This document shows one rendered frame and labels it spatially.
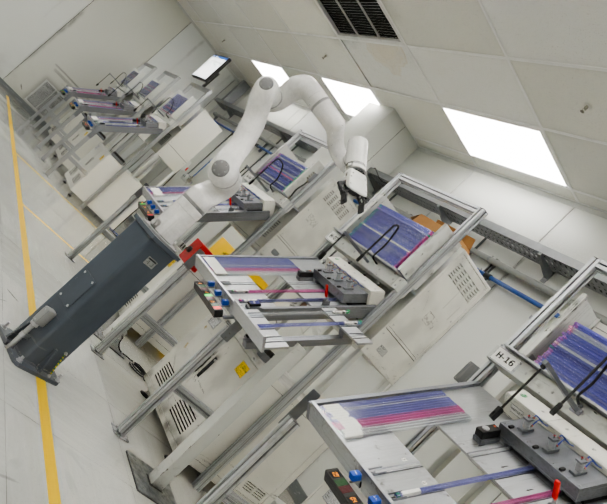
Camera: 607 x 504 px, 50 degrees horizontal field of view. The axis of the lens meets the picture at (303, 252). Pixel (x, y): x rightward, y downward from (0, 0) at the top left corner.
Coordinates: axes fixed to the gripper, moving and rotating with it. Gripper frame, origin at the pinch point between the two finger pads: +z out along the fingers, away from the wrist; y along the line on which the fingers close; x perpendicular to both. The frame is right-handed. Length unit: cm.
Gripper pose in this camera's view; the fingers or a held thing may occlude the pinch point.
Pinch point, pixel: (352, 206)
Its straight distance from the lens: 254.2
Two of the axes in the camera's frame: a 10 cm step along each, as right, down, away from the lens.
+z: -1.1, 8.8, -4.6
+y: 7.6, 3.7, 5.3
